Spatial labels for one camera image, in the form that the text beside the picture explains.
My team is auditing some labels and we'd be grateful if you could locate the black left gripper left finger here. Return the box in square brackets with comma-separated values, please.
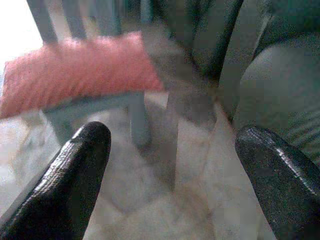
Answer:
[0, 121, 112, 240]

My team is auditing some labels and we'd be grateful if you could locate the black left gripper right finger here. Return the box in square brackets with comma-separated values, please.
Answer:
[235, 126, 320, 240]

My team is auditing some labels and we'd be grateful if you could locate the pink dotted pillow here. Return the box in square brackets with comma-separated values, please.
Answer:
[0, 31, 166, 120]

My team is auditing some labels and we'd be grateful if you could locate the dark green leather sofa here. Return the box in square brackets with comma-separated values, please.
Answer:
[139, 0, 320, 161]

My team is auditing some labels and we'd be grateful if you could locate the light blue plastic child chair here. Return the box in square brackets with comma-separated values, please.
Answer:
[26, 0, 181, 192]

